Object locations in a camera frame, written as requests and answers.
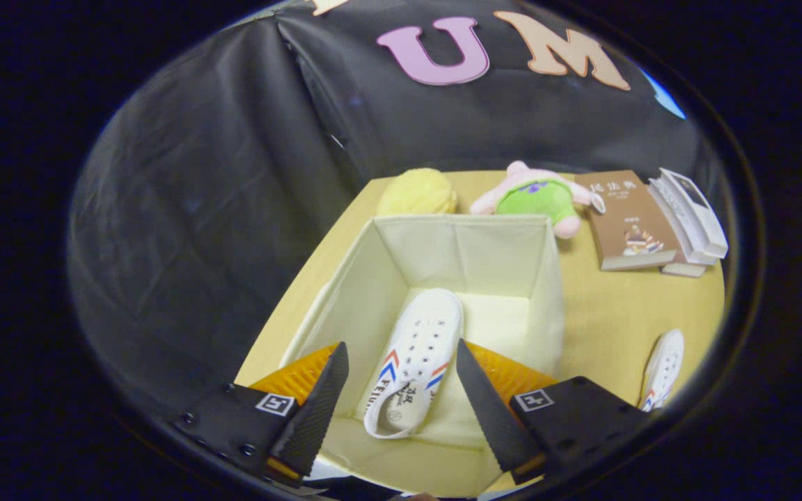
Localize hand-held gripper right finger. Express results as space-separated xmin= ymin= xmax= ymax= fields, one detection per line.
xmin=455 ymin=339 xmax=642 ymax=481

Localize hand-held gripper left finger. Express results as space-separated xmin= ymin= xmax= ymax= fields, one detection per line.
xmin=175 ymin=342 xmax=350 ymax=484

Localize white canvas shoe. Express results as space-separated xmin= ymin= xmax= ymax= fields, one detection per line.
xmin=363 ymin=288 xmax=465 ymax=440
xmin=638 ymin=329 xmax=685 ymax=413

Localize beige fabric storage box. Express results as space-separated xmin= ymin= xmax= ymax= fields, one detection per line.
xmin=279 ymin=214 xmax=566 ymax=498

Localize green and pink plush toy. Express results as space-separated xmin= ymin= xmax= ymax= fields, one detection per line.
xmin=469 ymin=161 xmax=606 ymax=240

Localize yellow plush toy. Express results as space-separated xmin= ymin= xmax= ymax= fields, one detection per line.
xmin=377 ymin=168 xmax=457 ymax=217

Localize black backdrop cloth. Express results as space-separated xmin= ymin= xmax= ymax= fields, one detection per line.
xmin=67 ymin=0 xmax=705 ymax=418

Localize brown illustrated book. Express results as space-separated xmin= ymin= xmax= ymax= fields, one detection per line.
xmin=574 ymin=170 xmax=680 ymax=271

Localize white patterned book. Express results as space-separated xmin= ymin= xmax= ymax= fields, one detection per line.
xmin=648 ymin=177 xmax=718 ymax=266

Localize white book with portrait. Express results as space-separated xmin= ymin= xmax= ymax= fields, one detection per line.
xmin=659 ymin=168 xmax=729 ymax=260

